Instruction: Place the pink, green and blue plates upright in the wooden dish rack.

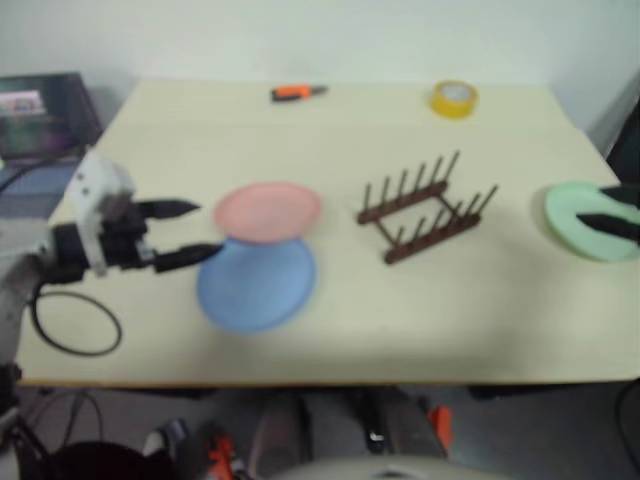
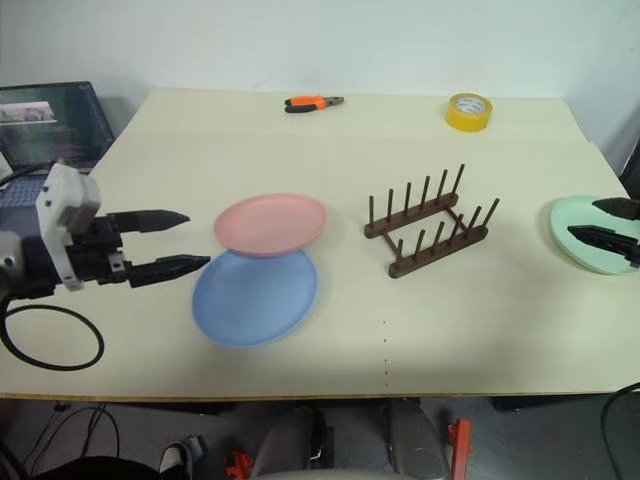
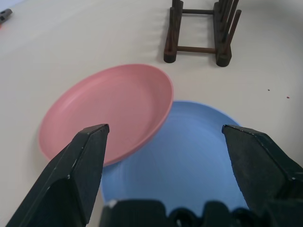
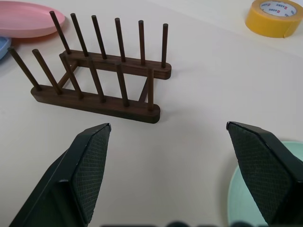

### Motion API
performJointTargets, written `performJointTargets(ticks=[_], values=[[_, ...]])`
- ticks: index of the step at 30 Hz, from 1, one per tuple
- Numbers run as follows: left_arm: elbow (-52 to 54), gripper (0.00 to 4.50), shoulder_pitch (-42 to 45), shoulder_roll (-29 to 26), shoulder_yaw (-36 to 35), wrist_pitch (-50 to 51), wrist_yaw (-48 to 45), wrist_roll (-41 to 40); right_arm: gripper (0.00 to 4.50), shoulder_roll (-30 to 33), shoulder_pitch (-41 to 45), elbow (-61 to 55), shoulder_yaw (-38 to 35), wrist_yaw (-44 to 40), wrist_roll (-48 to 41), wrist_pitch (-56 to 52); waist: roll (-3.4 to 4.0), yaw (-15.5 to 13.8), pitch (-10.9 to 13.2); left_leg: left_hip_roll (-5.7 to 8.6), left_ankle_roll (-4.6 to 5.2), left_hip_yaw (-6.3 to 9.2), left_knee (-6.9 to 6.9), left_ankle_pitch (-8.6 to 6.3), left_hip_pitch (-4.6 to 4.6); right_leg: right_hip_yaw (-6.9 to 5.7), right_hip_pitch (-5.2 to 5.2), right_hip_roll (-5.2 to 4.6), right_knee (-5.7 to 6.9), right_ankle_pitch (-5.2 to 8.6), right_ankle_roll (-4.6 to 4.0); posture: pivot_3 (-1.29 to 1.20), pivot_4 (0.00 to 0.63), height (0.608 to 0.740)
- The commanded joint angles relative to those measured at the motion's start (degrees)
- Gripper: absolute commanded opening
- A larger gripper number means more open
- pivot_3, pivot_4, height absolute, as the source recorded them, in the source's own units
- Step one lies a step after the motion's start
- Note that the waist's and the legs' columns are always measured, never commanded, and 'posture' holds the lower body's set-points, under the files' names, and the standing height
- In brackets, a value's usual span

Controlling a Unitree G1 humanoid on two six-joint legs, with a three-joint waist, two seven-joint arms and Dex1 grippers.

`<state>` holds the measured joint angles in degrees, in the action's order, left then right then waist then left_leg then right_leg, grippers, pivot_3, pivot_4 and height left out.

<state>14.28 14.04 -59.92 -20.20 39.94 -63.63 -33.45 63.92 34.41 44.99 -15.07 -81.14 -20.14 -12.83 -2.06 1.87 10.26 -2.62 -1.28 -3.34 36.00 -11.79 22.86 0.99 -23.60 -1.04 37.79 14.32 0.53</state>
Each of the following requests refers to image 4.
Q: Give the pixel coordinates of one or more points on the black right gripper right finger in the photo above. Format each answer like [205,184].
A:
[265,175]

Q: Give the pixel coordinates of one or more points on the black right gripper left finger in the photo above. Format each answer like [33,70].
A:
[71,189]

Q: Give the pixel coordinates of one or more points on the green round plate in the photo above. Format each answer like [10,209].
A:
[236,203]

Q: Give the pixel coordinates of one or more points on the blue round plate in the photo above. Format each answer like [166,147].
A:
[3,47]

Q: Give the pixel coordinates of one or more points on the pink round plate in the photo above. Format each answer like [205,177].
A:
[23,21]

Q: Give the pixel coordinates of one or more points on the brown wooden dish rack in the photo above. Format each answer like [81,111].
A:
[94,107]

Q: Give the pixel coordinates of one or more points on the yellow tape roll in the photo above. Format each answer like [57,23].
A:
[262,23]

